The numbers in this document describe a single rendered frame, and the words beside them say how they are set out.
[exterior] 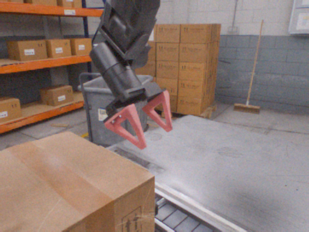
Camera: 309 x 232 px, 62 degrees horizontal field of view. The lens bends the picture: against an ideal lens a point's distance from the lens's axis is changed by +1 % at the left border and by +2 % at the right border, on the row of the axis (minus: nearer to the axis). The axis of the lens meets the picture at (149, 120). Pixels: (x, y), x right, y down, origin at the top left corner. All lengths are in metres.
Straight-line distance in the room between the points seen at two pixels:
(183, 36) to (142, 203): 3.31
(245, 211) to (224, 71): 4.30
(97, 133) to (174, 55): 1.66
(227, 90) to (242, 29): 1.10
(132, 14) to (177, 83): 3.38
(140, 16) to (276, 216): 0.71
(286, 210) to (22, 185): 0.75
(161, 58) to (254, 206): 3.12
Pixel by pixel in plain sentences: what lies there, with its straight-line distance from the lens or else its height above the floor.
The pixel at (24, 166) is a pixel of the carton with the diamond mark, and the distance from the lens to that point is 0.54.
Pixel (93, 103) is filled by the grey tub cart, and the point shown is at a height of 0.64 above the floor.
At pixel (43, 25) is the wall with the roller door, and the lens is 5.01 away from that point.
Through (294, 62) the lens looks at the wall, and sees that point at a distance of 4.82.
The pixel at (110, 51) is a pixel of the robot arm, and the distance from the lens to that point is 0.48.
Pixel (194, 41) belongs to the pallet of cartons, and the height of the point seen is 1.16.
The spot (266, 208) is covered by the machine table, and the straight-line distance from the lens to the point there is 0.92.
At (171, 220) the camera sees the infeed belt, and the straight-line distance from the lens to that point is 0.73.
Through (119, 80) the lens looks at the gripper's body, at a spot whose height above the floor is 1.28.
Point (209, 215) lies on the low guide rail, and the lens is 0.71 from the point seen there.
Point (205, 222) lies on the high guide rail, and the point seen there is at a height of 0.96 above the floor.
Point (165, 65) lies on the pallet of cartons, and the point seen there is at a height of 0.83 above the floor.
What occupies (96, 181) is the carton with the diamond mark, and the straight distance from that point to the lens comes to 0.45.
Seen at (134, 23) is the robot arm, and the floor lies 1.37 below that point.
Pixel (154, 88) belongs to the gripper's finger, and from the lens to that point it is 0.49.
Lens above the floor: 1.37
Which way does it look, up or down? 20 degrees down
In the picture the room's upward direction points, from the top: straight up
